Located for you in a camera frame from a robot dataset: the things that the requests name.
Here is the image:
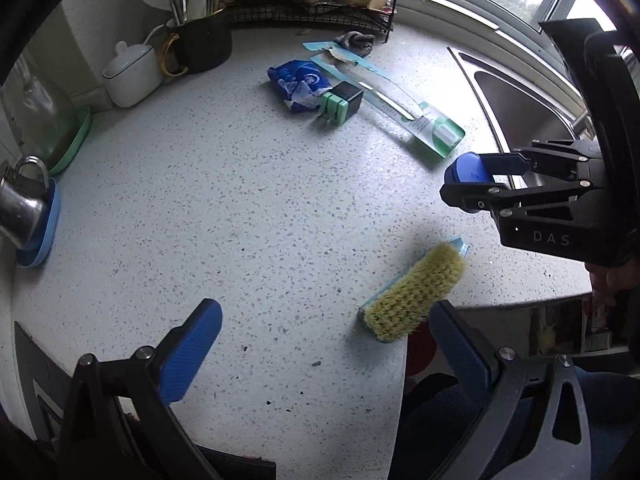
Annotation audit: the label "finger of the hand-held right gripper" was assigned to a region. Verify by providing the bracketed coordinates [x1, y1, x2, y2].
[440, 180, 607, 223]
[480, 140, 603, 181]

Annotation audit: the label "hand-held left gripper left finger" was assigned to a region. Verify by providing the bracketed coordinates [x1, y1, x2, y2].
[52, 298, 223, 480]

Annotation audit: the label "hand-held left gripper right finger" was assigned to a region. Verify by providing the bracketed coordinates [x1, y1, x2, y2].
[429, 300, 593, 480]

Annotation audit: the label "red plastic bin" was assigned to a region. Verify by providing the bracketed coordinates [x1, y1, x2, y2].
[406, 320, 441, 378]

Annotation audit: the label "grey cloth rag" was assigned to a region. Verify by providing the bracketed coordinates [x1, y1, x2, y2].
[332, 31, 377, 58]

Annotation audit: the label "blue plastic packet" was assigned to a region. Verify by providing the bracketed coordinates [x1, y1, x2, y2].
[267, 60, 331, 113]

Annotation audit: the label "person's right hand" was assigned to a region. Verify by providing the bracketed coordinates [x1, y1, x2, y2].
[587, 260, 626, 306]

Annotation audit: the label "steel sink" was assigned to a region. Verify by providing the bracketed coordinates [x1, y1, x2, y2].
[447, 45, 601, 196]

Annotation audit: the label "yellow bristle scrub brush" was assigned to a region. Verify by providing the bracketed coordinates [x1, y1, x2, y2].
[360, 237, 471, 343]

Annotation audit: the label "blue jeans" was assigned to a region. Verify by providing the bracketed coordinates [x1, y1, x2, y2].
[390, 365, 640, 480]

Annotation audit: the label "yellow bag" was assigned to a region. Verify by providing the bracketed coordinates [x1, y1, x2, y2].
[537, 322, 558, 353]

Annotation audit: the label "clear green toothbrush package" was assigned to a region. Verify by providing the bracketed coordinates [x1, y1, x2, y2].
[310, 52, 466, 160]

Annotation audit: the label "black green power adapter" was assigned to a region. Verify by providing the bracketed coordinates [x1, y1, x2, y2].
[314, 81, 365, 128]

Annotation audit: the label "torn teal card backing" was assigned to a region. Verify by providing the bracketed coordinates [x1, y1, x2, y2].
[302, 40, 396, 78]

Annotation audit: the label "steel cup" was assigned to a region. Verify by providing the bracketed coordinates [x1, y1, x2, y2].
[0, 156, 51, 251]

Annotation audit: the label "white lidded jar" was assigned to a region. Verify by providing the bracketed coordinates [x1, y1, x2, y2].
[102, 41, 166, 108]

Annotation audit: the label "glass jar on green tray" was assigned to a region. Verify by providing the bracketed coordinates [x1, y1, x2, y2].
[0, 55, 76, 171]

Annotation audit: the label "dark green utensil mug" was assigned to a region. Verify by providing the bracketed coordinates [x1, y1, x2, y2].
[160, 7, 233, 78]

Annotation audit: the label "black wire rack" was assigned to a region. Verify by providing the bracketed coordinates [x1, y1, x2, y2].
[220, 0, 401, 43]

